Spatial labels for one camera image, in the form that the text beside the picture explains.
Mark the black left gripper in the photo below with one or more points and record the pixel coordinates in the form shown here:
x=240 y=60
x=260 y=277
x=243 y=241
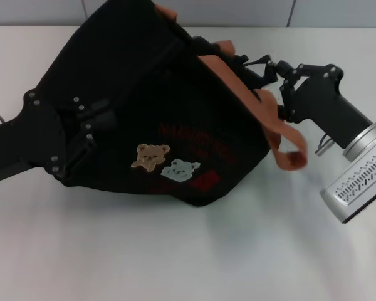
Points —
x=28 y=141

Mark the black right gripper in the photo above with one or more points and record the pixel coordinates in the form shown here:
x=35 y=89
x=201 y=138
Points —
x=326 y=103

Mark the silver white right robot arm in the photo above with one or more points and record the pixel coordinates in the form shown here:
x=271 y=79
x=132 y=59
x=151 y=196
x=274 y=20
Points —
x=366 y=141

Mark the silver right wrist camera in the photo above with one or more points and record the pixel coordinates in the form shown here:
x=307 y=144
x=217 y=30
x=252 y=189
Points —
x=354 y=188

